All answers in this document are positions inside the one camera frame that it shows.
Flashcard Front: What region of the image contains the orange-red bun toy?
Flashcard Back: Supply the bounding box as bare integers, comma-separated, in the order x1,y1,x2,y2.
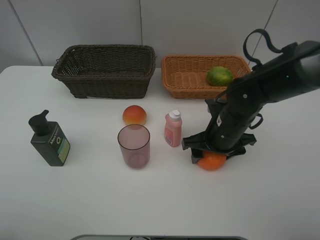
122,105,147,126

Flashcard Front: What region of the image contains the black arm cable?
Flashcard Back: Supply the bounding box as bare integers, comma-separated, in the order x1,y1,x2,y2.
243,28,298,71

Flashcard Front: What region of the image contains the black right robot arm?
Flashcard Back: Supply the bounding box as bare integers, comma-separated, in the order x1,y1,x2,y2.
181,40,320,164

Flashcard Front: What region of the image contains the orange tangerine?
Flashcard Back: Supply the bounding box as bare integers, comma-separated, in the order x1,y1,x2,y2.
197,151,227,171

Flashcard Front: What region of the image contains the dark green pump bottle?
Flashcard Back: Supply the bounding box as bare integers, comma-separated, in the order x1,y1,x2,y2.
28,109,71,167

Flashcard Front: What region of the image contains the dark brown wicker basket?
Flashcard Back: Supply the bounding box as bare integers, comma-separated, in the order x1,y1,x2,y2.
51,44,156,99

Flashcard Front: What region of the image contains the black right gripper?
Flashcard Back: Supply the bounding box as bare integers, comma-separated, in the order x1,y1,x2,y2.
181,109,257,164

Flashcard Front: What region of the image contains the translucent purple plastic cup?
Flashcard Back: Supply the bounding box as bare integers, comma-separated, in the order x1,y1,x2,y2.
117,124,151,169

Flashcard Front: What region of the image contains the pink dish soap bottle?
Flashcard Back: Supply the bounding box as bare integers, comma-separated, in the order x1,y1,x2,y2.
164,110,182,147

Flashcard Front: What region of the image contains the orange wicker basket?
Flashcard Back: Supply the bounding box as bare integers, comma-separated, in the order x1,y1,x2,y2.
161,55,251,99

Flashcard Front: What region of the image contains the green lime fruit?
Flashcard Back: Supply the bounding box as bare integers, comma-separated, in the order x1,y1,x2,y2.
206,66,234,87

